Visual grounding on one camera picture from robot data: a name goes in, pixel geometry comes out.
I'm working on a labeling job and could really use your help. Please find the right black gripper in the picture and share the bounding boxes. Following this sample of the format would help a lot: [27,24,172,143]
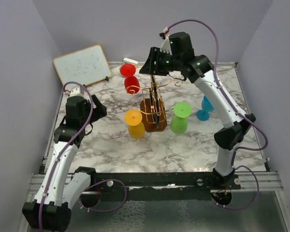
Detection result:
[140,46,182,76]

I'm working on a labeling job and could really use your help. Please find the red wine glass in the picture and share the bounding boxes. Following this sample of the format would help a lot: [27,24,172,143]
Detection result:
[120,64,140,95]

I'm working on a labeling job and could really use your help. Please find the blue wine glass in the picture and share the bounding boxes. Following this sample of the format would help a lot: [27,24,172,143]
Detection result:
[196,96,214,121]

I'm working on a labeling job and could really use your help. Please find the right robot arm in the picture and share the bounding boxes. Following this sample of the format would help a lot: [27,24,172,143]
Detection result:
[139,32,256,189]

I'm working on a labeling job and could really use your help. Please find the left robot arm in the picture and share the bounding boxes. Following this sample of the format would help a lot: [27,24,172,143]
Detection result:
[22,95,107,232]

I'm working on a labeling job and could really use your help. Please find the yellow wine glass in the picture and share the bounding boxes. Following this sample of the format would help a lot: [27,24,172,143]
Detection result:
[124,109,145,140]

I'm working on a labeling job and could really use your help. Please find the green wine glass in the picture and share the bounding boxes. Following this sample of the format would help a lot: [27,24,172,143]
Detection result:
[170,102,192,134]

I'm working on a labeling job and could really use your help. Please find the white eraser block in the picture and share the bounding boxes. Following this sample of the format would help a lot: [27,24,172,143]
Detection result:
[123,58,139,66]

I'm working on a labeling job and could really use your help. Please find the small whiteboard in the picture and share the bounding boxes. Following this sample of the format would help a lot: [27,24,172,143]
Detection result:
[53,44,112,86]

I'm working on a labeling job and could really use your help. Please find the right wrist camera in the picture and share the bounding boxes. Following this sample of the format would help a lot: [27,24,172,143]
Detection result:
[159,27,172,55]

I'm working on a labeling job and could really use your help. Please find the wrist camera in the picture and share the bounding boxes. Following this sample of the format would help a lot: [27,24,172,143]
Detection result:
[63,87,84,97]
[159,27,172,55]

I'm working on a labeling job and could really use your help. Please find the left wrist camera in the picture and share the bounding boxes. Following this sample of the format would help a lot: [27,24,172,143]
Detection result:
[63,87,84,97]

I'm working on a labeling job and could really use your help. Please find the gold wire wine glass rack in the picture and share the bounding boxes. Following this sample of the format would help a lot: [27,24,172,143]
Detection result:
[140,75,175,132]

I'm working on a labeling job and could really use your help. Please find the black front mounting rail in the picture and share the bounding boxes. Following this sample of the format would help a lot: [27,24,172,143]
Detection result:
[75,167,241,202]

